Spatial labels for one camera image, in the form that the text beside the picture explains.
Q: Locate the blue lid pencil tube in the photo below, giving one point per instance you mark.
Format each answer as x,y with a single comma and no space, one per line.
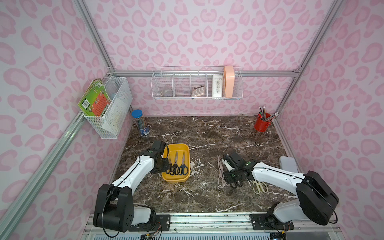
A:
140,121

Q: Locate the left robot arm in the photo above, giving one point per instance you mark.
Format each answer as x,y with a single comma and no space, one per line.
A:
115,209

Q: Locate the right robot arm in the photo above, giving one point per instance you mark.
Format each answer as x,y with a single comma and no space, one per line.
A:
315,200

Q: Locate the small black handled scissors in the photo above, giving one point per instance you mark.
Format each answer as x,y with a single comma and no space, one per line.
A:
176,164

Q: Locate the pink calculator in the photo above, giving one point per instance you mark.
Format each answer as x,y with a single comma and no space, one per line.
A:
199,91

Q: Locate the pink scissors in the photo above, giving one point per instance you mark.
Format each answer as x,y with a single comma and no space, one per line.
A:
221,181

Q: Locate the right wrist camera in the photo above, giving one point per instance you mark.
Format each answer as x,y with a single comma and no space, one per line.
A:
228,165

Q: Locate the long white wire shelf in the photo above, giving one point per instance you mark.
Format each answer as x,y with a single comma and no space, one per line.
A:
176,82

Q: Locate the yellow plastic storage box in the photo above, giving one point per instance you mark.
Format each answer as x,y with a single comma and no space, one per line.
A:
179,162

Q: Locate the white wire wall basket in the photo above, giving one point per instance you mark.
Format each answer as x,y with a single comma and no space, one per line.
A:
116,87

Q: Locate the red pen cup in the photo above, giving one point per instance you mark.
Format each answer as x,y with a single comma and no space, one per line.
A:
264,119

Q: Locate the white rectangular case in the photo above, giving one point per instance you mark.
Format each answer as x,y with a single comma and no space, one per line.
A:
288,164

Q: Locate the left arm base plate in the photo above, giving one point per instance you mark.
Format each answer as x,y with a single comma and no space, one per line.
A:
161,221

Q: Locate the white paper sheet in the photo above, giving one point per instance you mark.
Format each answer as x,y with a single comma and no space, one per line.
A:
115,116

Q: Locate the green red booklet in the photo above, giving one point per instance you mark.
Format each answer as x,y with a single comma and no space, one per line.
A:
95,101

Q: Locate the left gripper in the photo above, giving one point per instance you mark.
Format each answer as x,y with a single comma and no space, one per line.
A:
163,162

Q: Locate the black handled steel scissors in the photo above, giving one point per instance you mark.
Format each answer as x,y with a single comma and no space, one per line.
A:
183,169

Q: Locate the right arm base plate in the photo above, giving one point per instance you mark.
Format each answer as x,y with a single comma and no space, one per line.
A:
269,222

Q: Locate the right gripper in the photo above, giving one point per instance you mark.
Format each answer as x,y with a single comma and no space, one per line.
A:
233,172

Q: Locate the pink pencil case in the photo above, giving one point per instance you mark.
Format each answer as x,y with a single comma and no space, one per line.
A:
229,77

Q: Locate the cream handled scissors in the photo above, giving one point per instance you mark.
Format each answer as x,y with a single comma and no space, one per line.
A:
259,187

